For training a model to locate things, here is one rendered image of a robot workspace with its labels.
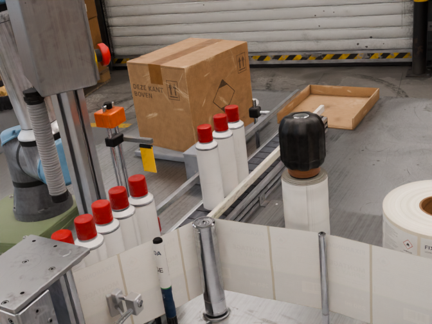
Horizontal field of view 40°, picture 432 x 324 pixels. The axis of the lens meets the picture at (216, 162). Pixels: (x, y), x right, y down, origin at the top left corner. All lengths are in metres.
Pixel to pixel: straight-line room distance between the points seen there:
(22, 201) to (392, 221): 0.91
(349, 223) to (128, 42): 5.07
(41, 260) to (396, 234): 0.56
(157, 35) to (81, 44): 5.07
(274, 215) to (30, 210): 0.60
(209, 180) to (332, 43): 4.25
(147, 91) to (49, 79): 0.85
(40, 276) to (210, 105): 1.10
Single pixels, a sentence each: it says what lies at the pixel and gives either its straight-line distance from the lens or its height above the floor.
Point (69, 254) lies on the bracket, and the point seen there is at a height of 1.14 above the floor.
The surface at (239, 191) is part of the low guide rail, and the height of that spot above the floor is 0.91.
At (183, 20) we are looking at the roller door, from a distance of 5.87.
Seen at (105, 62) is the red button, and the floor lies 1.32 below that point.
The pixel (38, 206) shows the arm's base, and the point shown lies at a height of 0.90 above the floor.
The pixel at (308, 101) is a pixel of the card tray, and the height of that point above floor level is 0.83.
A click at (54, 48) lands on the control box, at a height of 1.36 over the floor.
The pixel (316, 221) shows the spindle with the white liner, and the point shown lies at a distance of 1.10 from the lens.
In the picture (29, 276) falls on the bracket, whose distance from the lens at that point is 0.78.
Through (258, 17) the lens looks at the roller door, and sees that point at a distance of 5.60.
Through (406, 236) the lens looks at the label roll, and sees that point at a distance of 1.01.
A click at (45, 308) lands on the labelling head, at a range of 0.77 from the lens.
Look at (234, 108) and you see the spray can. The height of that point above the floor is 1.08.
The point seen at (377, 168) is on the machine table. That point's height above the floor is 0.83.
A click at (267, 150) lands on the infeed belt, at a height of 0.88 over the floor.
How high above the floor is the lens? 1.55
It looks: 24 degrees down
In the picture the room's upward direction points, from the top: 7 degrees counter-clockwise
